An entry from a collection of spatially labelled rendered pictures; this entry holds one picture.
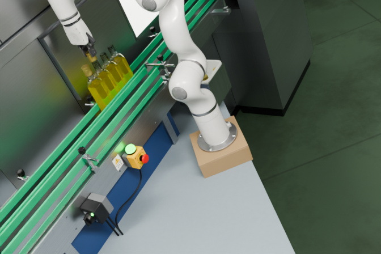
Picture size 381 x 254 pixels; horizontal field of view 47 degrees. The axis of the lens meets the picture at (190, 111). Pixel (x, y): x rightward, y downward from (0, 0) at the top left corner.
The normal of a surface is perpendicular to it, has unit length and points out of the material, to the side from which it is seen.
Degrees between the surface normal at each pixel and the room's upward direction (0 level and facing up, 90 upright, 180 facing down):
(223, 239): 0
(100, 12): 90
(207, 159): 2
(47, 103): 90
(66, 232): 90
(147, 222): 0
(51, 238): 90
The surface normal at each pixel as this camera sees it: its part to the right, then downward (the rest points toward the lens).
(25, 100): 0.83, 0.08
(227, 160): 0.19, 0.56
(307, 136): -0.32, -0.74
